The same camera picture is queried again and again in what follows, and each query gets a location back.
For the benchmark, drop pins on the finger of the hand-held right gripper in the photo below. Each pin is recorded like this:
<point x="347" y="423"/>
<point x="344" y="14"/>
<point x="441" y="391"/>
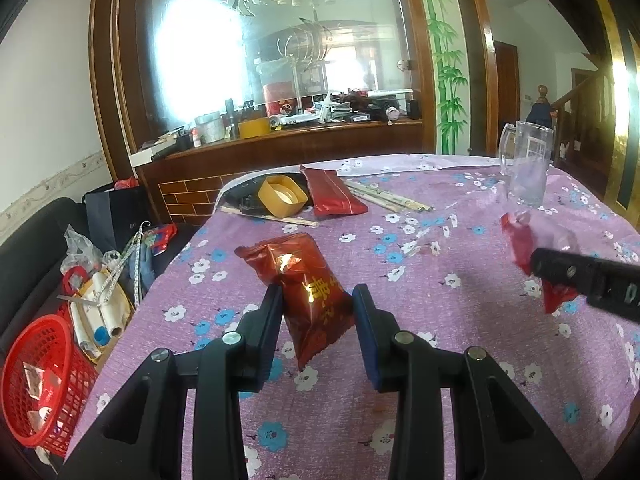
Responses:
<point x="575" y="270"/>

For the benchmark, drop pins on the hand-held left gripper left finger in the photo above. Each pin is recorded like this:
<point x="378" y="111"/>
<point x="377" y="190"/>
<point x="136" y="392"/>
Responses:
<point x="265" y="320"/>

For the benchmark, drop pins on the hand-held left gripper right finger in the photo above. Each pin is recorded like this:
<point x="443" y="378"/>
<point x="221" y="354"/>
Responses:
<point x="367" y="340"/>

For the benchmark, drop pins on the red snack packet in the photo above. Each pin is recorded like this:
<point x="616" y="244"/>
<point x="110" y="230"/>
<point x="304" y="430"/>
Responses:
<point x="310" y="280"/>

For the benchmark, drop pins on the red plastic wrapper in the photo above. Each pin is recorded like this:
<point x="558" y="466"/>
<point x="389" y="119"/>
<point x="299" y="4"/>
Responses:
<point x="520" y="245"/>

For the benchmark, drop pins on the red plastic basket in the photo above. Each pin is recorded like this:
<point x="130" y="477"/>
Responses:
<point x="75" y="375"/>

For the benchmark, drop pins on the purple floral tablecloth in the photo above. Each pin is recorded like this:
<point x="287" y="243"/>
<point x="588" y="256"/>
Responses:
<point x="450" y="320"/>

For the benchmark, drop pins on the bare wooden chopsticks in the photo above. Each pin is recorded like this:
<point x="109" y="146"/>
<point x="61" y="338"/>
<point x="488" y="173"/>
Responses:
<point x="280" y="218"/>

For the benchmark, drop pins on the clear glass cup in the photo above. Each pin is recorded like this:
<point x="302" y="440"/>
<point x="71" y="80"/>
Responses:
<point x="530" y="175"/>

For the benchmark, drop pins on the paper wrapped chopsticks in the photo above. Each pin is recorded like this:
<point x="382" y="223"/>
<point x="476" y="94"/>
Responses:
<point x="400" y="204"/>
<point x="370" y="190"/>

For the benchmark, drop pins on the dark red packet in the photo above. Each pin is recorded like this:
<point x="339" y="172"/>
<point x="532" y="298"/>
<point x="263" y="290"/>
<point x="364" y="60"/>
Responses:
<point x="330" y="192"/>

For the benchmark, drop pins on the white plastic bottle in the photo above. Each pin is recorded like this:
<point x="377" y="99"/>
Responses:
<point x="110" y="305"/>

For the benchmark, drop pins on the dark jacket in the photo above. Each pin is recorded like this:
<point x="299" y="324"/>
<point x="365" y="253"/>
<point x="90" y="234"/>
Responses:
<point x="537" y="115"/>

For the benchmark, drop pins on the wooden counter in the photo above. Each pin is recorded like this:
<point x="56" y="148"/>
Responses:
<point x="300" y="145"/>

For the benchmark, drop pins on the dark paper bag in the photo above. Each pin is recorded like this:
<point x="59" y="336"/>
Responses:
<point x="115" y="220"/>

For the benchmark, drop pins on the wooden stair railing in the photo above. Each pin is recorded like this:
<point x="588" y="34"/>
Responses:
<point x="542" y="91"/>

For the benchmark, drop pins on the brown wooden door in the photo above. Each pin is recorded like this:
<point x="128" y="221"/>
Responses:
<point x="506" y="100"/>

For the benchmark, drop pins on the yellow box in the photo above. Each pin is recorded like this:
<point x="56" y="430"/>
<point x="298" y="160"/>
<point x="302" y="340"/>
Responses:
<point x="255" y="129"/>

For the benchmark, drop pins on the red plastic bag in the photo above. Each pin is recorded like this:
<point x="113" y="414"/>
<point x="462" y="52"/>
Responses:
<point x="125" y="183"/>

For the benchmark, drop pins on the clear plastic bag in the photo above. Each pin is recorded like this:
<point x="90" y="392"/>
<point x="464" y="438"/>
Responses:
<point x="80" y="250"/>

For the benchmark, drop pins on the flat white box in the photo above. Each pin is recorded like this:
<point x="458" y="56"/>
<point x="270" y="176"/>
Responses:
<point x="150" y="156"/>

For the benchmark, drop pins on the metal pot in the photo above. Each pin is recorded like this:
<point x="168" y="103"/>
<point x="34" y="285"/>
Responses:
<point x="210" y="127"/>

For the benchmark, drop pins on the red printed box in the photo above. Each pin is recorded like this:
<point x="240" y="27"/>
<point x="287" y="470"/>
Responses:
<point x="280" y="97"/>

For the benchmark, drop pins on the black sofa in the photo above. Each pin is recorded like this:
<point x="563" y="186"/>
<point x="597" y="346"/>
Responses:
<point x="30" y="250"/>

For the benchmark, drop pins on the green bamboo wall painting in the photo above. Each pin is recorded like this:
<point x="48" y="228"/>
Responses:
<point x="447" y="85"/>

